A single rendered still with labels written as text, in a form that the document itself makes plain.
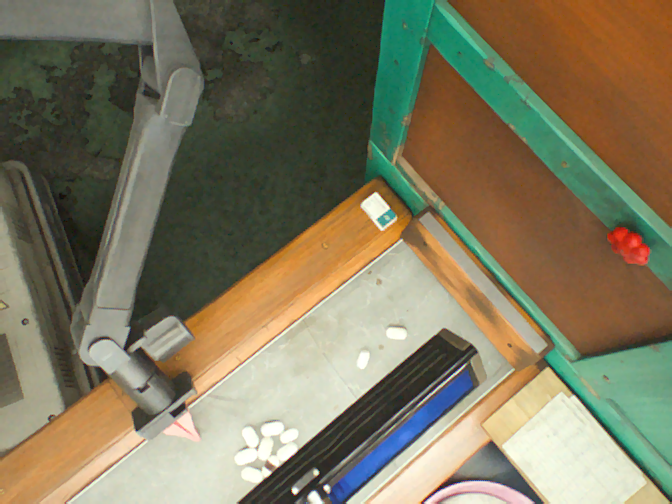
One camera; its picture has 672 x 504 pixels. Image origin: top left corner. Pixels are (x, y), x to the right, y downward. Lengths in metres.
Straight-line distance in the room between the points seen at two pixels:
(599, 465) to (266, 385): 0.55
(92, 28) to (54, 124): 1.42
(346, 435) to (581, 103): 0.42
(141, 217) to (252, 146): 1.18
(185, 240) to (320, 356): 0.96
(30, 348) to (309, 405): 0.66
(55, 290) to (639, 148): 1.33
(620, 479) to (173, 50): 0.90
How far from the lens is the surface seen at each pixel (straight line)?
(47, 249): 1.67
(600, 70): 0.59
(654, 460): 1.10
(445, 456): 1.07
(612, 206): 0.66
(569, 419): 1.11
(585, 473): 1.12
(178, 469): 1.11
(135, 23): 0.81
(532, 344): 1.01
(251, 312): 1.08
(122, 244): 0.88
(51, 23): 0.80
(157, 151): 0.85
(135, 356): 0.98
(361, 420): 0.73
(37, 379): 1.48
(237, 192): 1.97
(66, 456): 1.14
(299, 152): 2.00
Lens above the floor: 1.82
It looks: 75 degrees down
